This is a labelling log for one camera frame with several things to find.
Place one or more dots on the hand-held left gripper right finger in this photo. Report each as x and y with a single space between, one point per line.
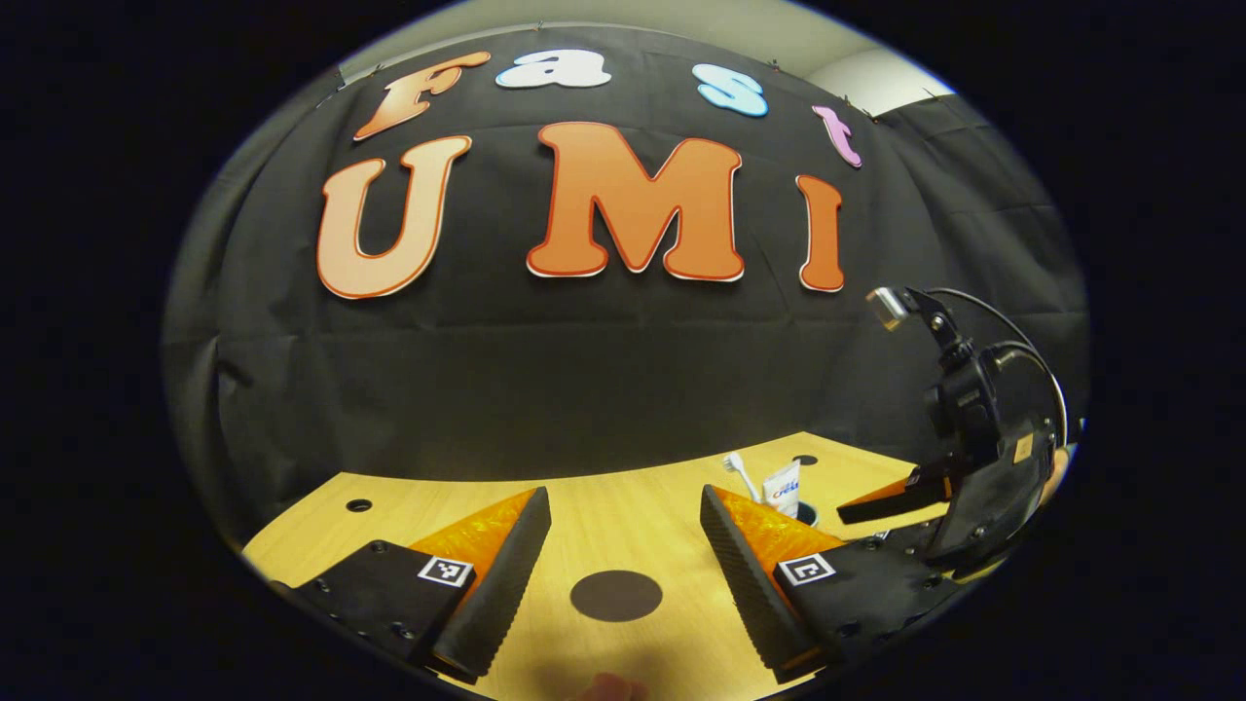
750 594

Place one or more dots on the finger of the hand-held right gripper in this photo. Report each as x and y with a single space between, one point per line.
896 495

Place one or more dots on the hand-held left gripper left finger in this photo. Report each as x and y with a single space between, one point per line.
496 594

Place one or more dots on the pale green cup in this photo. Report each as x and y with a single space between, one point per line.
807 513

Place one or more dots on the white toothpaste tube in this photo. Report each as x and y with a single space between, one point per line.
782 487

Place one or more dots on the white toothbrush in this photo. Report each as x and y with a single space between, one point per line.
743 475

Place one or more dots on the round dark coaster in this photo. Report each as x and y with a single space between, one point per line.
616 596

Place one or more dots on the wooden desktop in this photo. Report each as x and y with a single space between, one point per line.
623 526

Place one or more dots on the black backdrop cloth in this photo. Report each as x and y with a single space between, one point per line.
584 370

